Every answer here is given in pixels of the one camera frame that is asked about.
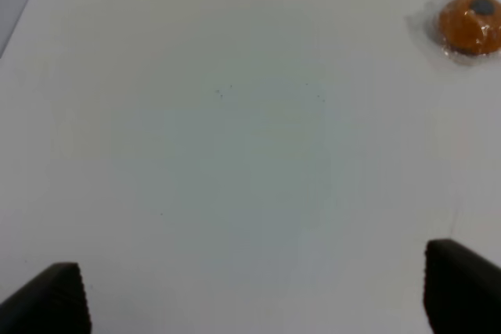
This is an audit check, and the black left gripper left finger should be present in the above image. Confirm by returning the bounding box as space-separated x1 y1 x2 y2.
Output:
1 262 92 334

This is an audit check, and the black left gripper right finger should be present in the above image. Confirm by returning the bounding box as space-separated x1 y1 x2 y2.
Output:
423 239 500 333

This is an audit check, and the orange wrapped round object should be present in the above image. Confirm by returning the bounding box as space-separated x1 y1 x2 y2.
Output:
406 0 501 71

